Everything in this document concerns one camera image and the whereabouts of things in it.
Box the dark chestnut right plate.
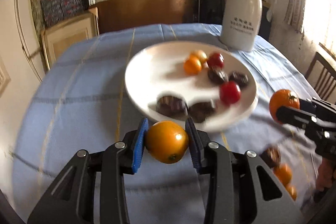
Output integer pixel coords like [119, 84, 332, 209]
[229, 71, 249, 89]

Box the brown chestnut on cloth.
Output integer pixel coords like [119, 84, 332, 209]
[260, 145, 281, 168]

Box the yellow cherry tomato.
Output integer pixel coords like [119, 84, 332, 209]
[190, 50, 208, 64]

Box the red cherry tomato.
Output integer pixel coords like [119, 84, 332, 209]
[207, 52, 224, 69]
[219, 81, 241, 106]

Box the orange kumquat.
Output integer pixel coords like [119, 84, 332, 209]
[145, 121, 189, 164]
[285, 184, 297, 201]
[273, 164, 292, 186]

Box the white round plate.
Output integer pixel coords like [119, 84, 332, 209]
[125, 41, 258, 133]

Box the white thermos jug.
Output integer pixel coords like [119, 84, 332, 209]
[220, 0, 277, 52]

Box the small orange tomato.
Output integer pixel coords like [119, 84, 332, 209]
[183, 55, 202, 75]

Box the blue checked tablecloth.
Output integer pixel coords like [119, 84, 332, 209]
[13, 24, 321, 223]

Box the dark chestnut plate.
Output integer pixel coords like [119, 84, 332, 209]
[155, 96, 187, 118]
[229, 71, 249, 89]

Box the operator hand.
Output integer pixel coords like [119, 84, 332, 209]
[315, 157, 335, 192]

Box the large orange tangerine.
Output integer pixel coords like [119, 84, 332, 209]
[269, 89, 300, 124]

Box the brown wooden board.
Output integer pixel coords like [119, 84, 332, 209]
[95, 0, 197, 34]

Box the dark brown water chestnut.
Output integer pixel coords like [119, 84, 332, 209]
[188, 100, 217, 123]

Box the wooden chair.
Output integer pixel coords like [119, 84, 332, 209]
[305, 52, 335, 101]

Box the red cherry tomato back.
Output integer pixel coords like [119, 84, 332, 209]
[207, 52, 224, 69]

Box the dark chestnut front plate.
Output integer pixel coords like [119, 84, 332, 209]
[155, 96, 187, 118]

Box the red cherry tomato front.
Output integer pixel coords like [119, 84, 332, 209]
[219, 81, 241, 106]

